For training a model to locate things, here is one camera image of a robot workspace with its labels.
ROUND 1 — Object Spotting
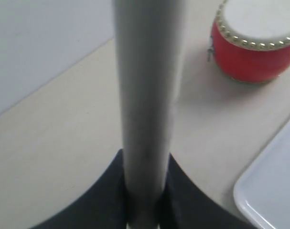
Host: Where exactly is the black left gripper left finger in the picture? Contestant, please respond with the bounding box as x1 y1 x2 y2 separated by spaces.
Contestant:
33 150 127 229

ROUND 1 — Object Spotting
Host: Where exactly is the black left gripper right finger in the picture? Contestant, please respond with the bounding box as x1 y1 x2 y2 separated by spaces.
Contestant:
159 155 247 229

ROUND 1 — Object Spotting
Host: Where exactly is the white drumstick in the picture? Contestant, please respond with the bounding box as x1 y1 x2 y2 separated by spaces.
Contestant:
113 0 187 229

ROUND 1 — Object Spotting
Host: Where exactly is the small red drum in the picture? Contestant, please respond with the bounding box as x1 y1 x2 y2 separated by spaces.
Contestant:
208 0 290 83

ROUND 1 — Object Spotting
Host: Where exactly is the white plastic tray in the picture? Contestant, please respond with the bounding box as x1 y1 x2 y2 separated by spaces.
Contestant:
233 120 290 229

